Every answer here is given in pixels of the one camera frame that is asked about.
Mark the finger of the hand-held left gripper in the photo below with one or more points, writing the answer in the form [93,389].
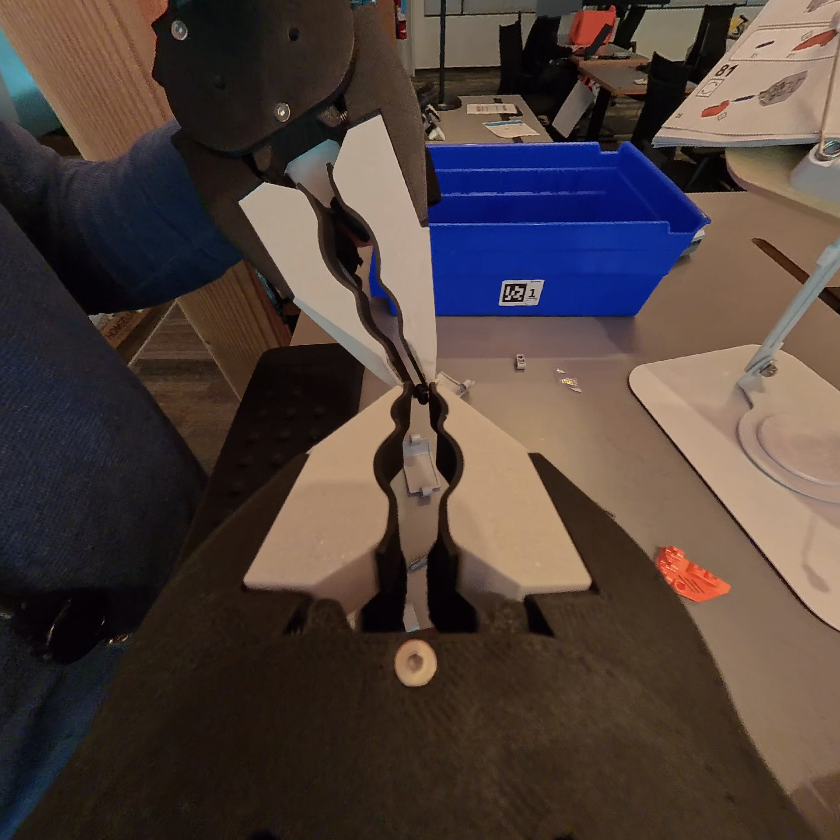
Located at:
[295,256]
[400,229]

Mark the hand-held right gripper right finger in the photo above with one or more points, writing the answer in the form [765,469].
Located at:
[518,525]

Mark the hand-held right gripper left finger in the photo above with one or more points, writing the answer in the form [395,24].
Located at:
[321,525]

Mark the person's left forearm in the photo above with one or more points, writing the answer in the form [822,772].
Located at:
[131,216]

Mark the flat grey panel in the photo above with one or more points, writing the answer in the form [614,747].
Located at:
[420,469]

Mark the grey desk with papers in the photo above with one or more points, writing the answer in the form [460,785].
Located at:
[492,121]

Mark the clear plastic scrap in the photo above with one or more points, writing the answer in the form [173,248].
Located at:
[568,380]

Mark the small light grey connector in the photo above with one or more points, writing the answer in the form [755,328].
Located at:
[454,384]

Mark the blue plastic bin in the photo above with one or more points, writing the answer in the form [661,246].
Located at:
[558,262]

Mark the wooden pillar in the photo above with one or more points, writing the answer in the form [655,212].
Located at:
[85,79]

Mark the black pole stand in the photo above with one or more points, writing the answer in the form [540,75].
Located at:
[443,52]

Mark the orange wedge brick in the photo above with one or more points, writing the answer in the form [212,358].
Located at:
[692,577]

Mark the white book stand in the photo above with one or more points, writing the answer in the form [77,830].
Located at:
[722,426]

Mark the person's clothed body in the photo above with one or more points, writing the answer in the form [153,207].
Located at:
[79,459]

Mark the open instruction booklet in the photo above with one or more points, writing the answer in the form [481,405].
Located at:
[754,85]

